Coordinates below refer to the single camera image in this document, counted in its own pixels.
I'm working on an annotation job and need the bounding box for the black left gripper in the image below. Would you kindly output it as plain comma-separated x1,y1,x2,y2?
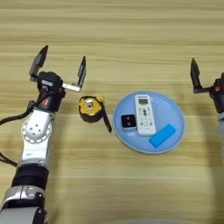
28,45,88,113

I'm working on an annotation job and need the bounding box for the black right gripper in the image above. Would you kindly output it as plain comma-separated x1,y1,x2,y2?
190,57,224,116

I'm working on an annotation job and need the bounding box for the yellow black tape measure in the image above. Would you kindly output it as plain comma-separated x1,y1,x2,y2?
78,94,113,134

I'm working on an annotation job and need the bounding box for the small silver black cube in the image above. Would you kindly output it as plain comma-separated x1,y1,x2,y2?
120,114,137,132

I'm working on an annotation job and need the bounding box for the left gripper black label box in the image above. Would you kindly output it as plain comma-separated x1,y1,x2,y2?
37,71,63,95

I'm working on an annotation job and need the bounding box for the light blue round plate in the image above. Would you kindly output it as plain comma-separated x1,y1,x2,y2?
112,90,186,155

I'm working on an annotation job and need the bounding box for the white remote control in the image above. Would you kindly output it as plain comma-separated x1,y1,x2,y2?
134,94,158,137

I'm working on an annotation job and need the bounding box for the blue rectangular block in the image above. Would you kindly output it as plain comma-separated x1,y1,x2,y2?
148,123,177,149

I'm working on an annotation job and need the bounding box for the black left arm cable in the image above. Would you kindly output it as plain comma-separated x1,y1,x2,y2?
0,93,51,168

